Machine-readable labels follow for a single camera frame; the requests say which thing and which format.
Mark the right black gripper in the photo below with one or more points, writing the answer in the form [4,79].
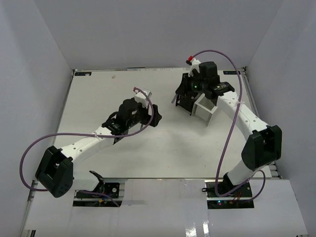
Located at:
[185,82]

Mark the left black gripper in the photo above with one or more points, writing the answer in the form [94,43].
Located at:
[147,117]

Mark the grey pen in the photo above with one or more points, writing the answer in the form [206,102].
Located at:
[174,99]

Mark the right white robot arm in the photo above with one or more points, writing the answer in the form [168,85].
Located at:
[262,141]

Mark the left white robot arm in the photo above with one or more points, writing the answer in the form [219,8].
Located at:
[56,169]

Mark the black slotted container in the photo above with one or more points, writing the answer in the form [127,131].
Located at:
[186,103]

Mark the white slotted container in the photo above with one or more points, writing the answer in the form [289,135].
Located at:
[204,109]

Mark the right blue table label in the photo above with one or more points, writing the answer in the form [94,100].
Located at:
[231,72]

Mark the blue table label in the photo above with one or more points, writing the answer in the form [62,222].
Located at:
[231,72]
[83,74]

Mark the left blue table label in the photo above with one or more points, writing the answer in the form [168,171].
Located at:
[83,74]

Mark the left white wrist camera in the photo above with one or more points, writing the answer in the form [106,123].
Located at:
[141,96]

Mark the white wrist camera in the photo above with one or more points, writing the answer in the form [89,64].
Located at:
[193,63]
[141,96]

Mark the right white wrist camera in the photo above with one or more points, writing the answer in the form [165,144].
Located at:
[193,63]

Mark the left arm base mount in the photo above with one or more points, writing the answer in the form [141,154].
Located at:
[98,192]

